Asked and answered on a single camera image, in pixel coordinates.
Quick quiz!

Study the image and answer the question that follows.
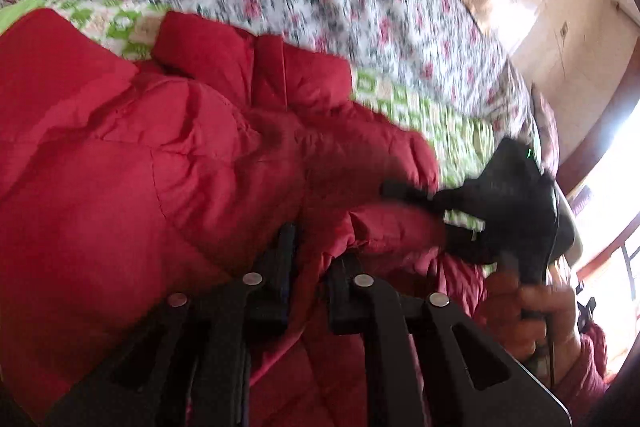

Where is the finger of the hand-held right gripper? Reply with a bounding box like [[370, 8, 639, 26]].
[[381, 178, 442, 208], [441, 221, 497, 265]]

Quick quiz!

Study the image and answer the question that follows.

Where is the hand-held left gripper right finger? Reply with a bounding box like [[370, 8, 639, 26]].
[[326, 252, 573, 427]]

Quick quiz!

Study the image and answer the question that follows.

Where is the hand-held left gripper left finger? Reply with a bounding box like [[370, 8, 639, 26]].
[[42, 222, 301, 427]]

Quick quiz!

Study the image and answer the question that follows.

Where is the red quilted jacket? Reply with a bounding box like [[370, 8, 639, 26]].
[[0, 7, 501, 427]]

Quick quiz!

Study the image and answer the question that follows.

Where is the person's right forearm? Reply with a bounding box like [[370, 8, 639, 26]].
[[547, 322, 612, 410]]

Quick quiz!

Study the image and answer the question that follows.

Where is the person's right hand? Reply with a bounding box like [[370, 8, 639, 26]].
[[479, 271, 582, 364]]

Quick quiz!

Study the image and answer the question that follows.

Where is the green patterned blanket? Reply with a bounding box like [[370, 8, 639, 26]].
[[0, 0, 501, 233]]

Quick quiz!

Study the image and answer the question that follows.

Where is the wooden window frame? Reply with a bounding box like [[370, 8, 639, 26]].
[[555, 47, 640, 288]]

